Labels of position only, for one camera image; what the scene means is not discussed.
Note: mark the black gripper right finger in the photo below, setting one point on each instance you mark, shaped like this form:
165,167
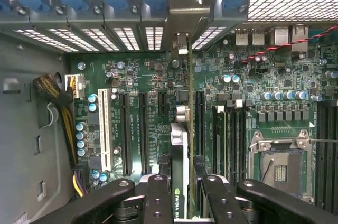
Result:
221,203

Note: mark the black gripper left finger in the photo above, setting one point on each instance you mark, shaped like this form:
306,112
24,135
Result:
158,203

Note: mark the black RAM slot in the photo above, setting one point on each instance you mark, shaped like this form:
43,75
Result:
242,142
232,142

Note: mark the CPU socket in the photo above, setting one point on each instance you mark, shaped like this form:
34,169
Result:
282,173

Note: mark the long black expansion slot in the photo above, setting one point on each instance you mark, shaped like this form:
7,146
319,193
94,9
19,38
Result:
125,134
200,123
144,134

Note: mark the metal socket cover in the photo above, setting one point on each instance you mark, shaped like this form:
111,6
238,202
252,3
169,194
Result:
280,144

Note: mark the white expansion slot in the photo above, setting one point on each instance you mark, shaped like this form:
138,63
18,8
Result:
105,129

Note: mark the short black expansion slot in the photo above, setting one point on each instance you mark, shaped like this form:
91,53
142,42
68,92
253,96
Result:
162,103

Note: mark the thin metal locking lever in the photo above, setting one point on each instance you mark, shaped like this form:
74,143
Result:
324,141

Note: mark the green motherboard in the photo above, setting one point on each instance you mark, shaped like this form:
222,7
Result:
148,76

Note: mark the white power connector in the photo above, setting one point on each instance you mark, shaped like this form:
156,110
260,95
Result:
74,86

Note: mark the open black PC case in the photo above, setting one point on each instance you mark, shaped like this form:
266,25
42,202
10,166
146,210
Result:
21,129

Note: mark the silver rear port block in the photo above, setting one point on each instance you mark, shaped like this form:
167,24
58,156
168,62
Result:
300,39
282,36
258,37
242,37

